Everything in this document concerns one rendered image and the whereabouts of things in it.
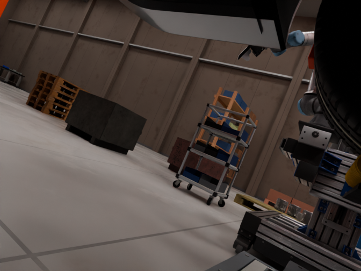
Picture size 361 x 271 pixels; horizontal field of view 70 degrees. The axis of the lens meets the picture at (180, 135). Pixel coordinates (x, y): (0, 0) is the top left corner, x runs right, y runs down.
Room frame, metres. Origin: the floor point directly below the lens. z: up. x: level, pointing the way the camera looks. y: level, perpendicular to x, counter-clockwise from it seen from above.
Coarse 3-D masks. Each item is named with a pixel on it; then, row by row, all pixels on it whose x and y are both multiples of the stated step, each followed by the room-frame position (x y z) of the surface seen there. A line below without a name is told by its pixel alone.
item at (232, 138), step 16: (208, 128) 2.79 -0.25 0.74; (224, 128) 2.76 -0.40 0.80; (192, 144) 2.86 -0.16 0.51; (208, 144) 2.81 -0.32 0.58; (240, 144) 2.97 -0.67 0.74; (224, 160) 2.69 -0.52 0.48; (240, 160) 2.94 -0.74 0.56; (176, 176) 2.86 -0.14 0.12; (192, 176) 2.82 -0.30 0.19; (208, 176) 2.93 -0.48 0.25; (208, 192) 2.66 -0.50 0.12; (224, 192) 2.92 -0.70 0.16
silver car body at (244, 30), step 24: (120, 0) 0.85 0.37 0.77; (144, 0) 0.79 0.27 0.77; (168, 0) 0.81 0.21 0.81; (192, 0) 0.75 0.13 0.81; (216, 0) 0.71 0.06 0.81; (240, 0) 0.67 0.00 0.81; (264, 0) 0.61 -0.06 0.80; (168, 24) 0.82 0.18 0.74; (192, 24) 0.75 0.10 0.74; (216, 24) 0.69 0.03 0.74; (240, 24) 0.65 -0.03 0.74; (264, 24) 0.60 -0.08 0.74
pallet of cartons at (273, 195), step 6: (270, 192) 7.16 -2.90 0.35; (276, 192) 7.10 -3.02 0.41; (270, 198) 7.13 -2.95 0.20; (276, 198) 7.07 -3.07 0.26; (282, 198) 7.01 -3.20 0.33; (288, 198) 6.95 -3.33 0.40; (270, 204) 7.76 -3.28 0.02; (288, 204) 6.92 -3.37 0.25; (294, 204) 6.89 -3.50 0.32; (300, 204) 6.83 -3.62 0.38; (306, 204) 6.78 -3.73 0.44; (312, 210) 6.71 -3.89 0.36
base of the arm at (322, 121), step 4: (316, 112) 1.50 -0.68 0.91; (320, 112) 1.47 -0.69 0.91; (316, 116) 1.48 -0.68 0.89; (320, 116) 1.46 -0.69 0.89; (312, 120) 1.49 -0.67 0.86; (316, 120) 1.46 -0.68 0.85; (320, 120) 1.45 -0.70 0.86; (324, 120) 1.44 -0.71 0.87; (316, 124) 1.45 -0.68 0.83; (320, 124) 1.44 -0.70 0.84; (324, 124) 1.43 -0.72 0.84; (328, 124) 1.43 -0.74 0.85; (328, 128) 1.43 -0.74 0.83
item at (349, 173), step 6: (360, 156) 0.54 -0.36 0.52; (354, 162) 0.56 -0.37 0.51; (360, 162) 0.54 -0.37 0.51; (354, 168) 0.56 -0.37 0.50; (360, 168) 0.53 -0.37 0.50; (348, 174) 0.67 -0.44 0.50; (354, 174) 0.58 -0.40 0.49; (360, 174) 0.54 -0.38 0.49; (348, 180) 0.70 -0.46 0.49; (354, 180) 0.63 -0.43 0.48; (360, 180) 0.58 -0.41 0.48; (354, 186) 0.70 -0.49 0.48
